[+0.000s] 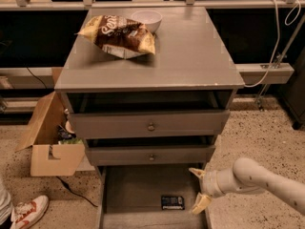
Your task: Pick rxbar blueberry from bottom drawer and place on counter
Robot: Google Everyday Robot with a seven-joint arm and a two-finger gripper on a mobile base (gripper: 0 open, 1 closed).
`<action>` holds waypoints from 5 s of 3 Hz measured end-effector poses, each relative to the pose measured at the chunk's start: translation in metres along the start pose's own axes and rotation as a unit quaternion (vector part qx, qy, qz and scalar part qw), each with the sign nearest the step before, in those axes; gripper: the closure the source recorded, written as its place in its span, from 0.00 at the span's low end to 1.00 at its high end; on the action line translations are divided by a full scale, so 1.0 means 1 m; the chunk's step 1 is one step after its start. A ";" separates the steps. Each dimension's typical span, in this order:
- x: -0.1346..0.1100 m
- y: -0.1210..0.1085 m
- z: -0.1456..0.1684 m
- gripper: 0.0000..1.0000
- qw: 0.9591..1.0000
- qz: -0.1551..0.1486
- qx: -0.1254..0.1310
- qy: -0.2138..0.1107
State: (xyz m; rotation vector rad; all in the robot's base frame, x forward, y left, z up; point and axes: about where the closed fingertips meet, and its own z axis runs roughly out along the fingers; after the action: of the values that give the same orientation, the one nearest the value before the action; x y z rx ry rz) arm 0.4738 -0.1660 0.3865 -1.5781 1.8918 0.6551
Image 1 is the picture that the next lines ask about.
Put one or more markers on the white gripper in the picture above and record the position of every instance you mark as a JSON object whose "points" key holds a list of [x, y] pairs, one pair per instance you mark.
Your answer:
{"points": [[210, 183]]}

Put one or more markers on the blue rxbar snack bar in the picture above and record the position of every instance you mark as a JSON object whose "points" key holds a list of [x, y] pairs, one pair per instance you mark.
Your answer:
{"points": [[172, 203]]}

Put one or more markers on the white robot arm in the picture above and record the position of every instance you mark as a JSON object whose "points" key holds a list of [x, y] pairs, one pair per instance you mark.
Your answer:
{"points": [[246, 176]]}

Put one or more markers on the grey middle drawer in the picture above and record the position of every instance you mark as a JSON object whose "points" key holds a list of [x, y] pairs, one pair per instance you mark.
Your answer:
{"points": [[149, 155]]}

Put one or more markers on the grey open bottom drawer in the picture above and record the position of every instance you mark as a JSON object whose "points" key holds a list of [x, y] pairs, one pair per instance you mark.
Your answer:
{"points": [[131, 198]]}

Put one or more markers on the grey top drawer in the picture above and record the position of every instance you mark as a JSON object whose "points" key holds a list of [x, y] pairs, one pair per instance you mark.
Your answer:
{"points": [[149, 124]]}

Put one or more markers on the grey wooden drawer cabinet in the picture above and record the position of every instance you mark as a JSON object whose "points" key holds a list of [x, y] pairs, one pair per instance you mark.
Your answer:
{"points": [[191, 70]]}

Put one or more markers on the black cabinet at right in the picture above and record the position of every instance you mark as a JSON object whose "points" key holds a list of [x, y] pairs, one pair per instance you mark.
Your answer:
{"points": [[293, 92]]}

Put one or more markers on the items inside cardboard box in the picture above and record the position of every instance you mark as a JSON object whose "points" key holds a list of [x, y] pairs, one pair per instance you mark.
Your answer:
{"points": [[66, 134]]}

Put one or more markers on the open cardboard box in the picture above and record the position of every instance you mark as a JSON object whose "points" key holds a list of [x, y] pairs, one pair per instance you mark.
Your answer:
{"points": [[48, 157]]}

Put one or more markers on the brown yellow chip bag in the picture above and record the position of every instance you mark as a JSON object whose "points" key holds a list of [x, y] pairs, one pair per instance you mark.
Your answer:
{"points": [[119, 36]]}

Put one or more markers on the white bowl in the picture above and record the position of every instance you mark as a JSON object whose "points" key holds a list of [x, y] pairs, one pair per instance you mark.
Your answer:
{"points": [[150, 18]]}

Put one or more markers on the white red sneaker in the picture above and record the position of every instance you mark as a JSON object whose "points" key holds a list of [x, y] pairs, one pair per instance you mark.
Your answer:
{"points": [[25, 214]]}

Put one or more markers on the grey trouser leg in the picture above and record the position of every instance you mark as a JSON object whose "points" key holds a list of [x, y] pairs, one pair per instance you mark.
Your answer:
{"points": [[5, 206]]}

